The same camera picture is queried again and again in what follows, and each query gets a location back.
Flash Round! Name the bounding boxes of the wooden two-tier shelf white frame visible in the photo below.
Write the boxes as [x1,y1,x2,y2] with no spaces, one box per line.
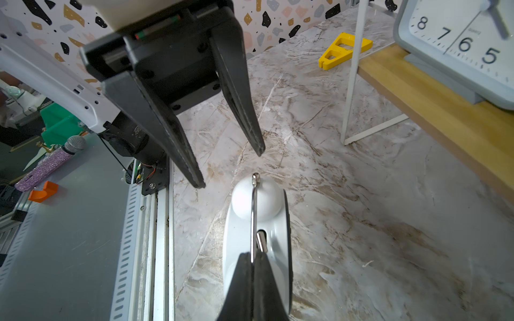
[340,0,514,201]

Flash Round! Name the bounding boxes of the yellow plastic triangular piece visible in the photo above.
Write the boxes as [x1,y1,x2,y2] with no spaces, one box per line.
[318,33,356,70]

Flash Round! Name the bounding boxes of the glittery purple microphone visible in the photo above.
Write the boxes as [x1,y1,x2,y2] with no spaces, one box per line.
[15,135,86,192]

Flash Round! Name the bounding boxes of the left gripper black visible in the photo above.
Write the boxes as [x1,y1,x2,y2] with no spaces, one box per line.
[80,1,266,189]

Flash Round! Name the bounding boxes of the grey rectangular alarm clock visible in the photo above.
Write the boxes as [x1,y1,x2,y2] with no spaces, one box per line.
[394,1,513,110]

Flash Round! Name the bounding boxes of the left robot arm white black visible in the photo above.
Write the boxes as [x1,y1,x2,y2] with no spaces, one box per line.
[1,1,266,189]

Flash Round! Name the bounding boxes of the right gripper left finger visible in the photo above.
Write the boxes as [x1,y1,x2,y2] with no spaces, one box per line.
[217,252,253,320]

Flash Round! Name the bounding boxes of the orange plastic piece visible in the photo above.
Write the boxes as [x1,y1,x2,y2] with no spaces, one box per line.
[28,181,59,203]

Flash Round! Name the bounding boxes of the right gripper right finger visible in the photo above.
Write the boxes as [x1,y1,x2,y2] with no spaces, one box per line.
[253,251,289,320]

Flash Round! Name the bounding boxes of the green plastic bin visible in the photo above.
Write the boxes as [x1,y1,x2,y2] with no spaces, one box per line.
[40,103,84,146]

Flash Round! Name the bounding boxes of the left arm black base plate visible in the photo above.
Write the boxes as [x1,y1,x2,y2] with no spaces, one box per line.
[135,157,170,196]

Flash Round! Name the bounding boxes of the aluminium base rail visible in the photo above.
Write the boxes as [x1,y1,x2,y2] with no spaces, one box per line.
[109,177,175,320]

